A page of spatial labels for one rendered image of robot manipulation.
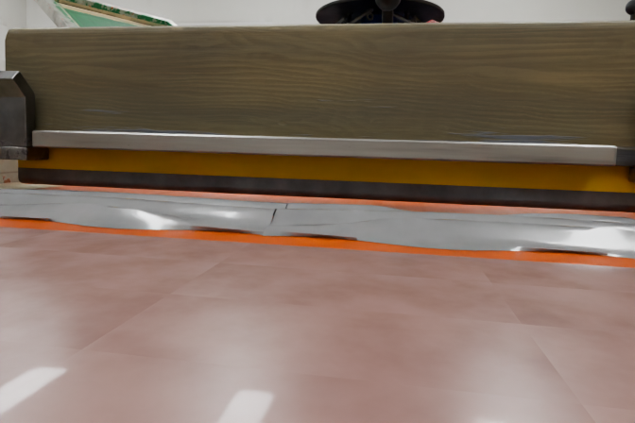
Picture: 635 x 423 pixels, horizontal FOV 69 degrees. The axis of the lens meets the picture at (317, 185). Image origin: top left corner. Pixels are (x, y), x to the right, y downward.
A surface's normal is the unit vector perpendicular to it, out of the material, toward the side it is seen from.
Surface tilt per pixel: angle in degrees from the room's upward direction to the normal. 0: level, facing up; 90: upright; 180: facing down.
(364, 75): 89
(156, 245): 0
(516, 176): 89
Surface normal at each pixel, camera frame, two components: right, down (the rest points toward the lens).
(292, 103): -0.16, 0.06
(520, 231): -0.07, -0.80
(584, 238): -0.10, -0.64
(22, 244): 0.03, -1.00
